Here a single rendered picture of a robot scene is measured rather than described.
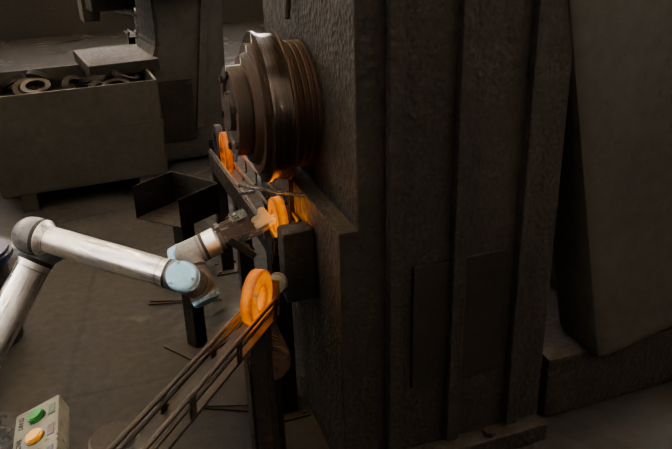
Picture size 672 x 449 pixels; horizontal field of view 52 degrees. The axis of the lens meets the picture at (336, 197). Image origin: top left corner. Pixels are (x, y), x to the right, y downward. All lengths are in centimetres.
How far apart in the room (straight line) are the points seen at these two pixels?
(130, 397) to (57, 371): 38
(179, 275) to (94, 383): 98
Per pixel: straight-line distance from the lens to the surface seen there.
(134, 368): 298
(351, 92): 178
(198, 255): 224
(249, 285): 185
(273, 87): 197
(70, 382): 299
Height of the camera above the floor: 167
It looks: 22 degrees down
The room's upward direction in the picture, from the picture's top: 2 degrees counter-clockwise
